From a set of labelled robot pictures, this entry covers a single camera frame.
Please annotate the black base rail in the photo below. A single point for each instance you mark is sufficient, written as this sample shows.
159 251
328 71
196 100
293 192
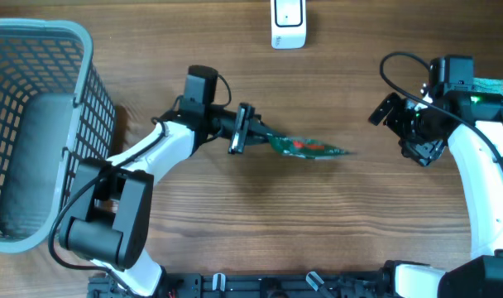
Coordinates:
351 284

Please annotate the green 3M gloves packet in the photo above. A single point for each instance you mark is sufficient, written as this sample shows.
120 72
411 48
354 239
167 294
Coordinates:
306 148

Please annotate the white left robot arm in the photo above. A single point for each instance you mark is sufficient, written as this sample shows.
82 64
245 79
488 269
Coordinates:
107 217

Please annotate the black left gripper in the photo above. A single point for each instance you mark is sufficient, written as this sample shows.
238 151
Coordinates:
250 129

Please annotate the mint green wipes packet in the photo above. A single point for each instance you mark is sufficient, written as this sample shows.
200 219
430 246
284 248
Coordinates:
488 86

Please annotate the white barcode scanner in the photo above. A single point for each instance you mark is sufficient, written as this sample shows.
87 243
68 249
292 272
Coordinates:
288 24

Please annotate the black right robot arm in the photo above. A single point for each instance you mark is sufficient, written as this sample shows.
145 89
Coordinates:
463 114

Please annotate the grey plastic shopping basket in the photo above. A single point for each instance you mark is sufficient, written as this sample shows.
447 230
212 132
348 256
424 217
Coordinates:
54 112

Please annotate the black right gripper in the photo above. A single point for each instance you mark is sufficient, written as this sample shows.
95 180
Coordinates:
422 151

